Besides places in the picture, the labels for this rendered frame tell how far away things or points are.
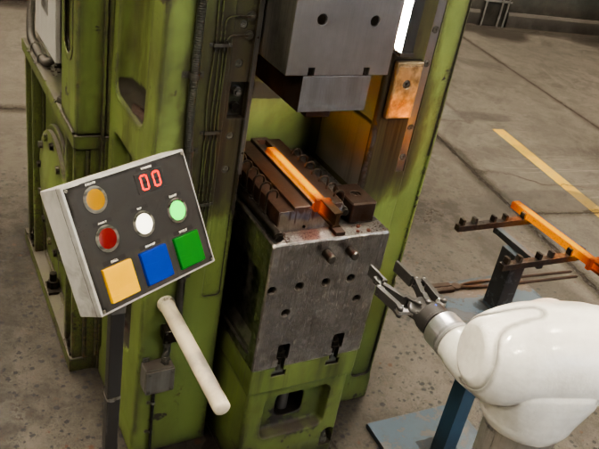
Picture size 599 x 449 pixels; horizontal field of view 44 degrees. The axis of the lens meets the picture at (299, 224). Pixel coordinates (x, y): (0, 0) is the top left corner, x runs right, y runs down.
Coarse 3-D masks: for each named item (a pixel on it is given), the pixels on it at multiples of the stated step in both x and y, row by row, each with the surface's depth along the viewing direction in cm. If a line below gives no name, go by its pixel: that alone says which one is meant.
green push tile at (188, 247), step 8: (192, 232) 170; (176, 240) 166; (184, 240) 168; (192, 240) 170; (200, 240) 172; (176, 248) 166; (184, 248) 168; (192, 248) 170; (200, 248) 172; (184, 256) 168; (192, 256) 170; (200, 256) 171; (184, 264) 168; (192, 264) 169
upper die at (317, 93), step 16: (272, 80) 193; (288, 80) 185; (304, 80) 179; (320, 80) 181; (336, 80) 183; (352, 80) 186; (368, 80) 188; (288, 96) 186; (304, 96) 182; (320, 96) 184; (336, 96) 186; (352, 96) 188
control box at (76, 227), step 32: (160, 160) 165; (64, 192) 146; (128, 192) 158; (160, 192) 165; (192, 192) 172; (64, 224) 149; (96, 224) 152; (128, 224) 158; (160, 224) 164; (192, 224) 171; (64, 256) 152; (96, 256) 151; (128, 256) 157; (96, 288) 151
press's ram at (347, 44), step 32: (288, 0) 171; (320, 0) 170; (352, 0) 174; (384, 0) 178; (288, 32) 172; (320, 32) 174; (352, 32) 178; (384, 32) 183; (288, 64) 175; (320, 64) 179; (352, 64) 183; (384, 64) 188
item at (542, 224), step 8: (520, 208) 232; (528, 208) 232; (528, 216) 229; (536, 216) 228; (536, 224) 227; (544, 224) 224; (544, 232) 224; (552, 232) 221; (560, 232) 222; (560, 240) 219; (568, 240) 218; (576, 248) 214; (576, 256) 214; (584, 256) 211; (592, 256) 212; (592, 264) 209
